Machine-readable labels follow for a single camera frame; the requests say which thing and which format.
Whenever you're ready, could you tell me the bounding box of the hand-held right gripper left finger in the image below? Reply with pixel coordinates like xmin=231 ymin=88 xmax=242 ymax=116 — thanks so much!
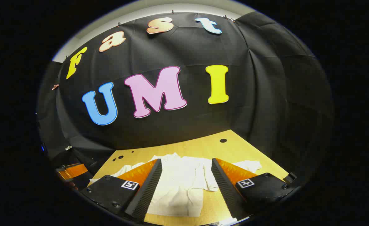
xmin=79 ymin=159 xmax=163 ymax=223

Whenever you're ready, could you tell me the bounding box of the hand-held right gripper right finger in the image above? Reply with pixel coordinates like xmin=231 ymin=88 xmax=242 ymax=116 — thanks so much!
xmin=211 ymin=158 xmax=298 ymax=221

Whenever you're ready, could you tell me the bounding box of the cream white sweatshirt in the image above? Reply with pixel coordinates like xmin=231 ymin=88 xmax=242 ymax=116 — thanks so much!
xmin=90 ymin=153 xmax=262 ymax=218

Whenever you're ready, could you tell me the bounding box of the black backdrop cloth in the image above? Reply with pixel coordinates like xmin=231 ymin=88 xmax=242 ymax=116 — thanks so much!
xmin=37 ymin=12 xmax=334 ymax=189

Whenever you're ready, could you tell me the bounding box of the black table edge bracket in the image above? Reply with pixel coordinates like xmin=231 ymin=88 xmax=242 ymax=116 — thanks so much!
xmin=283 ymin=172 xmax=298 ymax=185

